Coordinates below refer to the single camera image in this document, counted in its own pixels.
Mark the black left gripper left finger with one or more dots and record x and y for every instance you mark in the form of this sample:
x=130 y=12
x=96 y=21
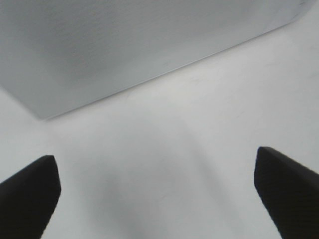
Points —
x=28 y=199

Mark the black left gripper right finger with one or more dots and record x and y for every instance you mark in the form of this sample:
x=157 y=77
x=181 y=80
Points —
x=290 y=193

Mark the white microwave door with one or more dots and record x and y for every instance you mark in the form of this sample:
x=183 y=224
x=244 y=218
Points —
x=59 y=55

